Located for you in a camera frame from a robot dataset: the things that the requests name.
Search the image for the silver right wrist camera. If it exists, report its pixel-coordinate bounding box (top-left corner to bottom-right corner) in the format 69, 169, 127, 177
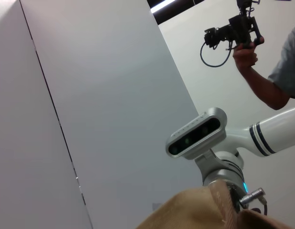
165, 107, 227, 160

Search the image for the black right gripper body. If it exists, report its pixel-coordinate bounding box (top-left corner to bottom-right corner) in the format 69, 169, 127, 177
230, 187, 242, 213

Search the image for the person's bare forearm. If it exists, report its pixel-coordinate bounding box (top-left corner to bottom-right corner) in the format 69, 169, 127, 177
235, 65, 293, 111

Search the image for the right gripper plug with cable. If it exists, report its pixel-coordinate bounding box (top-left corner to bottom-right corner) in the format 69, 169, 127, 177
240, 187, 268, 216

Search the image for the white ceiling light strip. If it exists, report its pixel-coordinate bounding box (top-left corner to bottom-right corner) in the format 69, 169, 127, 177
149, 0, 177, 13

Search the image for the person's hand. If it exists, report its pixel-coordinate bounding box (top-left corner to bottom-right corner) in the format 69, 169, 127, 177
232, 42, 258, 74

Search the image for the khaki canvas food bag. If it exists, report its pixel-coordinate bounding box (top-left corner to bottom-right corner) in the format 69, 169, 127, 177
135, 180, 295, 229

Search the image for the black video camera rig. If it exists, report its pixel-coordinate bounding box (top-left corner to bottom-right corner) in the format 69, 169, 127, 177
200, 0, 265, 68

